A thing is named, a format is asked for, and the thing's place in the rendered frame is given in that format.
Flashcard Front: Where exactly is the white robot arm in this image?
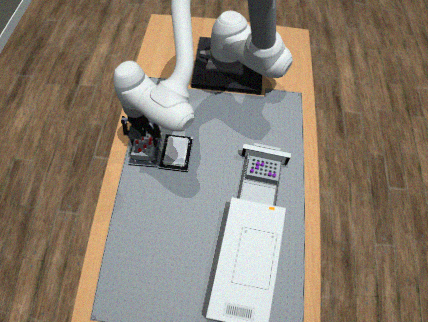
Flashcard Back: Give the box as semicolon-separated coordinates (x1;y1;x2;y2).
114;0;293;132

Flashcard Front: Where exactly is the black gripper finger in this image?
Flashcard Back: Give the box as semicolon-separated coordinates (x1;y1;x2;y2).
121;116;134;146
141;120;161;147

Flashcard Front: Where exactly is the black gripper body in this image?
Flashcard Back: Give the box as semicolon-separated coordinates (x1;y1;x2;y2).
127;115;150;126

